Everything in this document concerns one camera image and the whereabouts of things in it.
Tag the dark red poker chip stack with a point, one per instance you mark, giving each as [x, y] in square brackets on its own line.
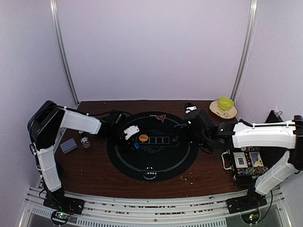
[81, 134]

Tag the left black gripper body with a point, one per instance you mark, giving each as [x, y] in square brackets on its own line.
[113, 136]

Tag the orange big blind button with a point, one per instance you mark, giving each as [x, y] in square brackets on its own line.
[143, 138]

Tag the right aluminium frame post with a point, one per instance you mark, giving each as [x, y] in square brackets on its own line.
[248, 41]

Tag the playing card deck in case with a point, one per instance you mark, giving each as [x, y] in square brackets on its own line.
[240, 160]

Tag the aluminium front rail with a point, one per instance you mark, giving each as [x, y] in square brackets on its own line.
[203, 211]

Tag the green plastic bowl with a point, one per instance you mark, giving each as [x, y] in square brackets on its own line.
[225, 103]

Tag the red triangular dealer marker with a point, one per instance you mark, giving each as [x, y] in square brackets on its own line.
[161, 117]

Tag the blue small blind button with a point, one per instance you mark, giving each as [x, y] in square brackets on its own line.
[137, 146]

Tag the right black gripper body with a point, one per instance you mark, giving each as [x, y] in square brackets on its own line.
[185, 137]

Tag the left aluminium frame post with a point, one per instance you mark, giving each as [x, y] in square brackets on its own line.
[63, 56]

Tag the beige plate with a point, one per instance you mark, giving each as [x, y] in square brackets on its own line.
[225, 114]

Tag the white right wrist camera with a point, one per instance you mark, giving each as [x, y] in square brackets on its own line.
[189, 107]

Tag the poker chips row in case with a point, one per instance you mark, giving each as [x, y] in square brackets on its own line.
[254, 172]

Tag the round black poker mat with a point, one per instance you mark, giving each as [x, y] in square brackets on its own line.
[162, 157]

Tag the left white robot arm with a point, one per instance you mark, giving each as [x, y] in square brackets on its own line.
[44, 130]

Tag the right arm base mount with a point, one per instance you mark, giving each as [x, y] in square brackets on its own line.
[252, 200]

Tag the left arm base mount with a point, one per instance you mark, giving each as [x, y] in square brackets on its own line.
[58, 201]

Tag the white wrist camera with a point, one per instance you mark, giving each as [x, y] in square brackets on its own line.
[130, 131]
[189, 107]

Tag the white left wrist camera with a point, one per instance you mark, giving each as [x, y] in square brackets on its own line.
[130, 131]

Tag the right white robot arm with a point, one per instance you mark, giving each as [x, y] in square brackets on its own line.
[289, 135]

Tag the aluminium frame post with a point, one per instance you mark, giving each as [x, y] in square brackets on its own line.
[63, 56]
[248, 41]

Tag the black poker case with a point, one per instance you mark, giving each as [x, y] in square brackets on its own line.
[263, 155]

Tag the red white poker chip stack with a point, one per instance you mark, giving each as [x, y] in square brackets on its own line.
[85, 142]

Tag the grey card deck box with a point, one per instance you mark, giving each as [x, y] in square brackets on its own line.
[68, 146]

